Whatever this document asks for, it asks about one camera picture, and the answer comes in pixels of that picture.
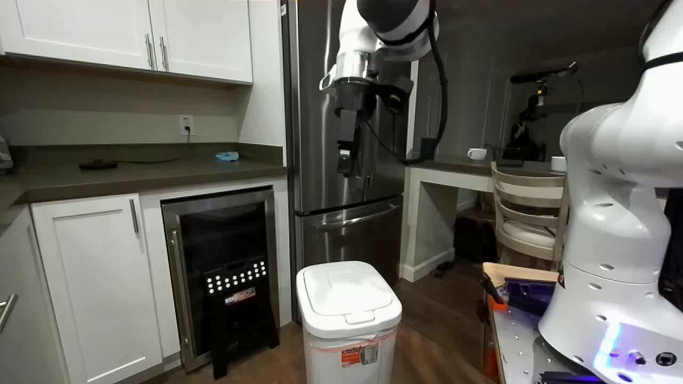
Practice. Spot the white mug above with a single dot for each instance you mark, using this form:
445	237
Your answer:
476	154

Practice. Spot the dark kitchen countertop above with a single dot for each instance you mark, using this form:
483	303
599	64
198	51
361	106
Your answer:
72	172

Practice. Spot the blue cloth on counter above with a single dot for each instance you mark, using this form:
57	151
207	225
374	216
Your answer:
226	156

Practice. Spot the black wine cooler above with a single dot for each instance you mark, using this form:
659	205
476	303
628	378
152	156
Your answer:
225	275

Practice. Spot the white lower cabinet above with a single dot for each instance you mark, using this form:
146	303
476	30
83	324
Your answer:
108	280

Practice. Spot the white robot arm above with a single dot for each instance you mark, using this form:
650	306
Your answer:
606	311

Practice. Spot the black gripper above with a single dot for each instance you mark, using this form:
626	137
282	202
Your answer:
355	100

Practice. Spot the white desk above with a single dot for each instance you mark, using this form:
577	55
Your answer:
431	202

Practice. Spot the white wooden chair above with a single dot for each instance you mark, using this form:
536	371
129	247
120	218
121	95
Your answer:
529	216

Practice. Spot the wooden board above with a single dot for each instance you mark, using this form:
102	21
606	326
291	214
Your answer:
498	273

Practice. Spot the white plastic trash bin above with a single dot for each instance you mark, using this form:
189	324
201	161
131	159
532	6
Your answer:
351	320

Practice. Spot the white upper cabinets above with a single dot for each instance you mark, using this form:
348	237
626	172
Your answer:
179	36

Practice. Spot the stainless steel refrigerator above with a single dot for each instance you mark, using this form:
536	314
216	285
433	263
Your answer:
346	67

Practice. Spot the white wall outlet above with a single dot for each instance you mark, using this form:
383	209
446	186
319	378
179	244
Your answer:
186	124

